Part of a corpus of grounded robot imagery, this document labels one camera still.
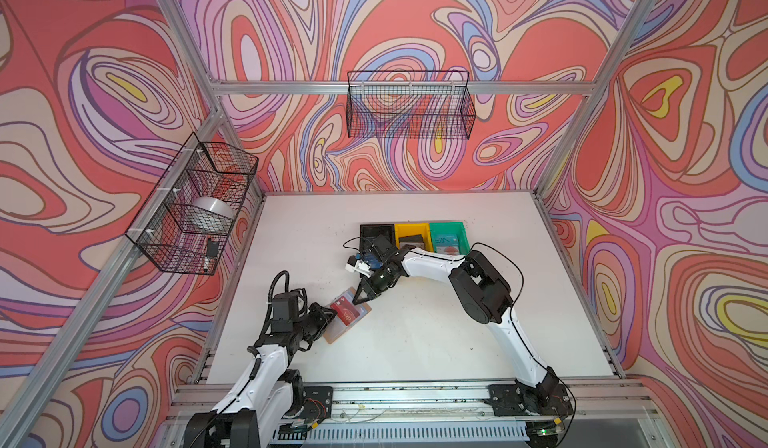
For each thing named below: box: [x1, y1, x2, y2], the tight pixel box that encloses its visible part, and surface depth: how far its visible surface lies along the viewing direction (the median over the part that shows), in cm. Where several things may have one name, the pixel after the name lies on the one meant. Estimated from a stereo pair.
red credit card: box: [330, 296, 360, 326], surface depth 90 cm
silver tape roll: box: [191, 196, 236, 221], surface depth 75 cm
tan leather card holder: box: [324, 287, 373, 345], surface depth 89 cm
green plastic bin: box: [429, 222, 471, 256], surface depth 103 cm
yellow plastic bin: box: [394, 223, 434, 251], surface depth 104 cm
